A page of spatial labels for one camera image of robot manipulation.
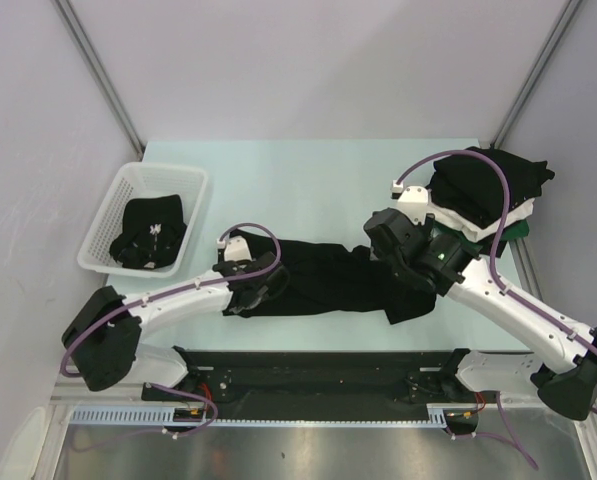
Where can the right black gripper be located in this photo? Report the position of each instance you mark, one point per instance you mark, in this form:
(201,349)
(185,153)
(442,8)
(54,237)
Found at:
(427,229)

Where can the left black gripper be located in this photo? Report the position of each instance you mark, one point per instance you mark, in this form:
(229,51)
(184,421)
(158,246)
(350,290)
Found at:
(242,264)

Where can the white plastic laundry basket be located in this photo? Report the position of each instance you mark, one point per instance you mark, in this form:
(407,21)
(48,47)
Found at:
(141,180)

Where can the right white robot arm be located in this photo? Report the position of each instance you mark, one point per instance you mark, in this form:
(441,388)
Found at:
(560,367)

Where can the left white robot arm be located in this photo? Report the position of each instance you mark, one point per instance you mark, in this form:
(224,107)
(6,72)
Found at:
(106,340)

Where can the white folded t-shirt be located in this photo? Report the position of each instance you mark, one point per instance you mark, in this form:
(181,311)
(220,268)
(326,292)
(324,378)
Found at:
(475,229)

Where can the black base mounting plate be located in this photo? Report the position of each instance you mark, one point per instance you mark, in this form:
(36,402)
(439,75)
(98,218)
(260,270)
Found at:
(323,387)

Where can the green folded t-shirt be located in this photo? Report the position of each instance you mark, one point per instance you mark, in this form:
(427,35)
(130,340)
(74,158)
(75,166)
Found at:
(515,231)

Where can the black printed t-shirt in basket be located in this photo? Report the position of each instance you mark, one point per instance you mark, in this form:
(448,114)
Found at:
(151,234)

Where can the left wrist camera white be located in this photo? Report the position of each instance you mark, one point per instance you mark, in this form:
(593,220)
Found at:
(233,250)

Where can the left aluminium frame post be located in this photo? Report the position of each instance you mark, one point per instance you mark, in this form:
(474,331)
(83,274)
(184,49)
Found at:
(92,60)

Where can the aluminium frame post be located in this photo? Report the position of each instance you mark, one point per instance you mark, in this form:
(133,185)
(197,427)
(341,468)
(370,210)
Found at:
(547,52)
(92,60)

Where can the right aluminium frame post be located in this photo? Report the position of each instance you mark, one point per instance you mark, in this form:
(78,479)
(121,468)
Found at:
(547,52)

